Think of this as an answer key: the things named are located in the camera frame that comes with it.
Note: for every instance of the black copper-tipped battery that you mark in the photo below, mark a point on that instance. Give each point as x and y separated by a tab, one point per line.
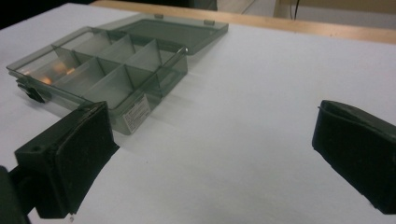
58	68

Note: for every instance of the grey translucent compartment box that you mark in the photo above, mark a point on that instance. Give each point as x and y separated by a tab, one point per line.
124	62

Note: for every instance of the light wooden desk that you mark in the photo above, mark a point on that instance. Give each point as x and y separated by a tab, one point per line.
342	12

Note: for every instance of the wooden table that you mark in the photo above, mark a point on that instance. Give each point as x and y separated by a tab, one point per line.
311	28

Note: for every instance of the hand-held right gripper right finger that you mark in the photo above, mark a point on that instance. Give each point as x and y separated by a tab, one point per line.
358	155

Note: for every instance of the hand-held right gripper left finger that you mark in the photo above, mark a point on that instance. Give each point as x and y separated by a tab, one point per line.
68	161

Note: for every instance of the dark curtain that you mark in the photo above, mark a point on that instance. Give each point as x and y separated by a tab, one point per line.
31	9

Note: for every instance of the white board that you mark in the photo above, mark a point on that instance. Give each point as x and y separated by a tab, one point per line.
233	124

